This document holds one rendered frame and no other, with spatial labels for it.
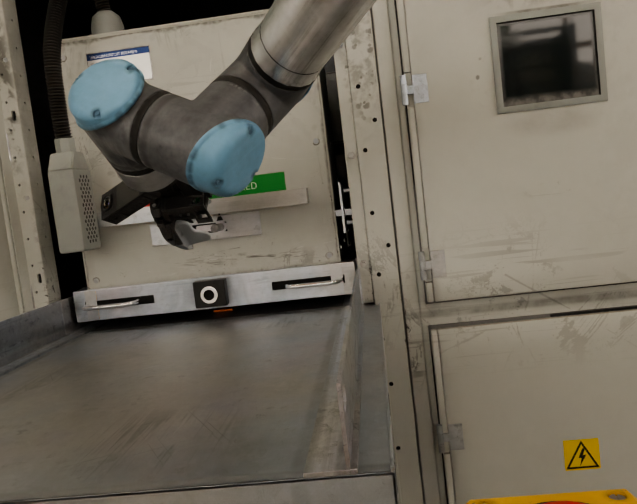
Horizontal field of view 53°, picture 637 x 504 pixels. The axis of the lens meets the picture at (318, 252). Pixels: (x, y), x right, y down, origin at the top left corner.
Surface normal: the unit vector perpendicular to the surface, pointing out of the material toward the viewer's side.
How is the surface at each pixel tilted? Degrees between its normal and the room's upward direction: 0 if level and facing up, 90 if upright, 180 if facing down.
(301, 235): 90
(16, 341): 90
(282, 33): 111
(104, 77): 58
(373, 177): 90
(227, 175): 120
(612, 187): 90
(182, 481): 0
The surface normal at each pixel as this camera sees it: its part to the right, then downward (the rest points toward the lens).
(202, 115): 0.03, -0.63
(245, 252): -0.08, 0.10
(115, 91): -0.21, -0.44
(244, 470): -0.11, -0.99
